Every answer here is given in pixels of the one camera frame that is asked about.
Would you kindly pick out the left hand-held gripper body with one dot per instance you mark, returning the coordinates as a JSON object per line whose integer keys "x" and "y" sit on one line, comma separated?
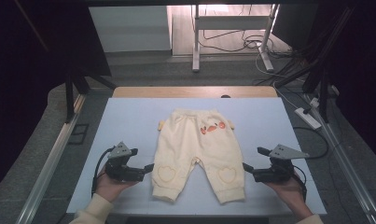
{"x": 122, "y": 171}

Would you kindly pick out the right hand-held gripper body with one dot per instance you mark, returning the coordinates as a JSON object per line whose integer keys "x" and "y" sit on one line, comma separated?
{"x": 274, "y": 174}

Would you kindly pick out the cream baby pants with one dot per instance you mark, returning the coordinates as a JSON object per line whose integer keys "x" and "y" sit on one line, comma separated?
{"x": 188, "y": 140}

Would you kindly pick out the person's left hand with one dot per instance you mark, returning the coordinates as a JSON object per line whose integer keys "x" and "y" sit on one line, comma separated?
{"x": 109, "y": 188}

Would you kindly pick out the person's right hand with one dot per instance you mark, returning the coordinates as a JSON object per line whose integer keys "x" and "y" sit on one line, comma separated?
{"x": 288, "y": 194}

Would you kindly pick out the light blue table mat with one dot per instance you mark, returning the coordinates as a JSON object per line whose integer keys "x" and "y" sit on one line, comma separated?
{"x": 129, "y": 118}

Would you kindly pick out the white power strip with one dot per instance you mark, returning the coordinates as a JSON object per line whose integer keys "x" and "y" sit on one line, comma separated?
{"x": 308, "y": 119}

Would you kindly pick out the black table grommet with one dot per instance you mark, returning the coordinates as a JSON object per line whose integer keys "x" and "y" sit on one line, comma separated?
{"x": 225, "y": 96}

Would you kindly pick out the white plug adapter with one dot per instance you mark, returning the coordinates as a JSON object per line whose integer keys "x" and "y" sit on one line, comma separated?
{"x": 314, "y": 102}

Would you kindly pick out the wooden table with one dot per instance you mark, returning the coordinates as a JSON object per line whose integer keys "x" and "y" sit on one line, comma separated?
{"x": 176, "y": 92}

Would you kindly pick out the black metal stand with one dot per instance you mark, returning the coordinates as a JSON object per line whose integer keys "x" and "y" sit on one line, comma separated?
{"x": 324, "y": 99}
{"x": 69, "y": 93}

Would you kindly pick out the black curtain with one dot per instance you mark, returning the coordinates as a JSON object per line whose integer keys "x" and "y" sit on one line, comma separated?
{"x": 27, "y": 77}
{"x": 363, "y": 77}

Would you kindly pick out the white cabinet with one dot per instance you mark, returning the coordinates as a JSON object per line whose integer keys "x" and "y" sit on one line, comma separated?
{"x": 129, "y": 28}

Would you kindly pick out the black floor frame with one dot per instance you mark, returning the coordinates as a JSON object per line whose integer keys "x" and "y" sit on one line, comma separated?
{"x": 78, "y": 138}

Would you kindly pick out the aluminium rail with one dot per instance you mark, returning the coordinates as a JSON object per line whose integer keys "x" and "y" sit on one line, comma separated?
{"x": 48, "y": 171}
{"x": 347, "y": 168}

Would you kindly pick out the white desk frame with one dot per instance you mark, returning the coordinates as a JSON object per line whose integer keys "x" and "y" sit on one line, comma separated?
{"x": 229, "y": 22}

